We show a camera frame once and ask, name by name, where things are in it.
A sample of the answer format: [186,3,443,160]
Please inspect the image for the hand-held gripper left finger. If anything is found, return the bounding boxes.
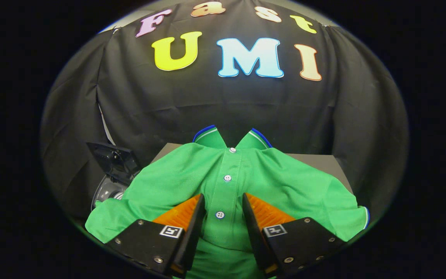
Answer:
[105,193,207,279]

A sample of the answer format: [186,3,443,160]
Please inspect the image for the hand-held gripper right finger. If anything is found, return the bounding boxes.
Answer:
[242,193,346,277]

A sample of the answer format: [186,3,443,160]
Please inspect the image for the green polo shirt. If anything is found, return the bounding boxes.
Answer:
[85,125,371,279]

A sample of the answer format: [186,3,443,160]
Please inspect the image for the dark washing machine lid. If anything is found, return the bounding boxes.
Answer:
[87,141,141,185]

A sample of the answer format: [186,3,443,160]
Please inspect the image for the black backdrop cloth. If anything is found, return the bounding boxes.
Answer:
[39,0,409,229]

